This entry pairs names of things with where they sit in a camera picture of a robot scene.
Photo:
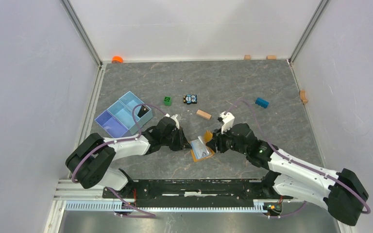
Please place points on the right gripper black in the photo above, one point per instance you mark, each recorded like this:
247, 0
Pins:
216, 142

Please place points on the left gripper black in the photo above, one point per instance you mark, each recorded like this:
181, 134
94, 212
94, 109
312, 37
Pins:
182, 142

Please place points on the orange card holder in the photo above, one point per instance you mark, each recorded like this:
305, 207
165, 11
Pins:
204, 139

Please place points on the white credit card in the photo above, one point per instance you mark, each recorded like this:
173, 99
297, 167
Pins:
200, 150

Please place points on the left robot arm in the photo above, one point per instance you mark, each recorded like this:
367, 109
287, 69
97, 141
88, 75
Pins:
91, 160

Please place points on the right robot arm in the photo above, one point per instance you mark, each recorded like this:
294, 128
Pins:
340, 193

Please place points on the small toy car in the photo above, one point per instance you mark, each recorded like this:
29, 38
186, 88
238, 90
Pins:
190, 99

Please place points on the green toy brick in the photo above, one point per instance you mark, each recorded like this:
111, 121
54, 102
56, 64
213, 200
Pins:
167, 101

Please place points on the blue toy brick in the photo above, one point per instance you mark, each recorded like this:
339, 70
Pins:
261, 102

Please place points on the blue three-compartment tray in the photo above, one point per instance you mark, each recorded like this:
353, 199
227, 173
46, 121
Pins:
120, 119

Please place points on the curved wooden piece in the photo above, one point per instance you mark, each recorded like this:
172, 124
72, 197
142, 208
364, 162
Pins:
303, 98

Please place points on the orange round cap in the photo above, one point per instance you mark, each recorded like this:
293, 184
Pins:
117, 59

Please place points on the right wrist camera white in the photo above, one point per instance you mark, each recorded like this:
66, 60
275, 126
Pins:
227, 119

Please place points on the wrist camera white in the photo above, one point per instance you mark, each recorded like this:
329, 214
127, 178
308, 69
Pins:
227, 119
175, 118

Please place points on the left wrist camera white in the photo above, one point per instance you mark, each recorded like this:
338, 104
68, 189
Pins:
175, 118

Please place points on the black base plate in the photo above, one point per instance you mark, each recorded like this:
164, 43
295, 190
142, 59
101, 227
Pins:
199, 193

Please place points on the light blue cable duct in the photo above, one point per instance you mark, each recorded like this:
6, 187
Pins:
117, 206

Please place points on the aluminium frame rail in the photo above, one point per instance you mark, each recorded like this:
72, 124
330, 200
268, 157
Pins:
67, 190

